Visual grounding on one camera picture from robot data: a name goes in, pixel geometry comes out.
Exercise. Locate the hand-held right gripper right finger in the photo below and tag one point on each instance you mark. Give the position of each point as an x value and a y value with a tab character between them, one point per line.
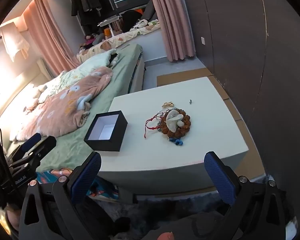
220	180

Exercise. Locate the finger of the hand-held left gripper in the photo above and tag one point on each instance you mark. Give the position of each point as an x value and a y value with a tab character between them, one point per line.
31	141
46	143

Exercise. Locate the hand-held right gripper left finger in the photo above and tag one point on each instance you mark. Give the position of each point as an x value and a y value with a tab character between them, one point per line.
86	177

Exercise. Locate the black box with white inside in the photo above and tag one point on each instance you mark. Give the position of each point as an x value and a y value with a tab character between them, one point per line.
102	145

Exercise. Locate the white shell pendant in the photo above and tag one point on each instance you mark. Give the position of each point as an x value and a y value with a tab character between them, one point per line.
172	120

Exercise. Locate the person's left forearm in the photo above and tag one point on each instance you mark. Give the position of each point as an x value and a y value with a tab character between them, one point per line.
12	221

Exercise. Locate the teal printed bedsheet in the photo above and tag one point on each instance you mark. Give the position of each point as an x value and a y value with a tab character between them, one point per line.
100	188

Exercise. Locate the pink floral blanket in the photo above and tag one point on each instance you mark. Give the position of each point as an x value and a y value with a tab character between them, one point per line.
60	110

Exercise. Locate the beige plush toy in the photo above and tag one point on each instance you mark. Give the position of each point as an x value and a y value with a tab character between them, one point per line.
37	96

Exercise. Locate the white table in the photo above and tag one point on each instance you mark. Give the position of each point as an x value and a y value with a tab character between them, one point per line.
210	120

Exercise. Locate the flattened cardboard sheet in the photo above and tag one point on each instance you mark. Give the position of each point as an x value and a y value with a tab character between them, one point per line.
240	120

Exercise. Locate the white padded headboard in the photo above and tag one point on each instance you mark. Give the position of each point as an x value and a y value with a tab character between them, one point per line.
43	67

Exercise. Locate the gold brooch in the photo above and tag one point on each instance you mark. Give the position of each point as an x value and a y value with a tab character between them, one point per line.
167	104

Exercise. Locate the pale green quilt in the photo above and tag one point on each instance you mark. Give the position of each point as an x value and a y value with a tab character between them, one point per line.
95	61

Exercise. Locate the white hanging cloth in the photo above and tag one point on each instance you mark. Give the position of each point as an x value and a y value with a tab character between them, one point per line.
15	41

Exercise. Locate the pink curtain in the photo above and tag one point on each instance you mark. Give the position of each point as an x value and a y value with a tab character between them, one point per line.
50	35
175	20

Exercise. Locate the green bedsheet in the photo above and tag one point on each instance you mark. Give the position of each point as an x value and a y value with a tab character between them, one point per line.
125	65

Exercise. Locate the floral printed quilt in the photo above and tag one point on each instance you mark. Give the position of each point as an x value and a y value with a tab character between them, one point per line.
107	45

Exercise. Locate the white rack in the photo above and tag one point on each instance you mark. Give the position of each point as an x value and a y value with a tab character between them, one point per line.
110	21

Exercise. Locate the dark hanging clothes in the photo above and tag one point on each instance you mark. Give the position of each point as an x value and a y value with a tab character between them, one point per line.
86	7

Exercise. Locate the black bag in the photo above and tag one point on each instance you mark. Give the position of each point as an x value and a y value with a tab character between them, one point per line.
131	20

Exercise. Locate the grey pillow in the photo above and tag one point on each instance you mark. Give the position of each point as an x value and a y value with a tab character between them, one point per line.
150	11

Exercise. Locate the white wall switch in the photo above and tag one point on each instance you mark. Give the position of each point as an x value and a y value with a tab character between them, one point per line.
203	40

